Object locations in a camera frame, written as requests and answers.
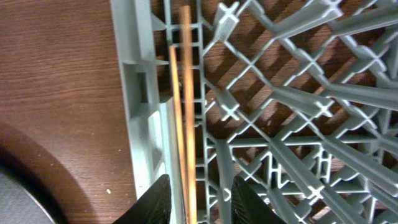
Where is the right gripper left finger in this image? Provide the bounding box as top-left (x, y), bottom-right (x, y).
top-left (113, 174), bottom-right (172, 224)

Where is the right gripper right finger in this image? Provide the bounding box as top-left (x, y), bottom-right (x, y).
top-left (231, 175), bottom-right (285, 224)

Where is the wooden chopstick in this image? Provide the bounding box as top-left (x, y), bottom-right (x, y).
top-left (169, 45), bottom-right (190, 223)
top-left (179, 6), bottom-right (197, 224)

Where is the round black serving tray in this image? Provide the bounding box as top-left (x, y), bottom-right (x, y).
top-left (1, 157), bottom-right (68, 224)

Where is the grey dishwasher rack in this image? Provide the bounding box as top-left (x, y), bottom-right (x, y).
top-left (111, 0), bottom-right (397, 223)

